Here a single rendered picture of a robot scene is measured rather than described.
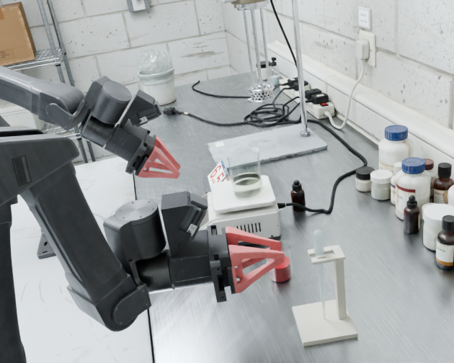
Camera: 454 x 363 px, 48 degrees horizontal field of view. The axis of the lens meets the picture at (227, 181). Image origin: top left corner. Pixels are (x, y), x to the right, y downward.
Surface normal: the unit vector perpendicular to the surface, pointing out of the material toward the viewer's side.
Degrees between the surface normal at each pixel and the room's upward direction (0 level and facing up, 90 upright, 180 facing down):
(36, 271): 0
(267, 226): 90
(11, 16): 89
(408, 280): 0
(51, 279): 0
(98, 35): 90
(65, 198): 97
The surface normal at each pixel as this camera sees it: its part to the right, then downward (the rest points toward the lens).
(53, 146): 0.73, 0.20
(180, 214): 0.08, 0.42
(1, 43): 0.30, 0.36
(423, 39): -0.97, 0.22
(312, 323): -0.15, -0.89
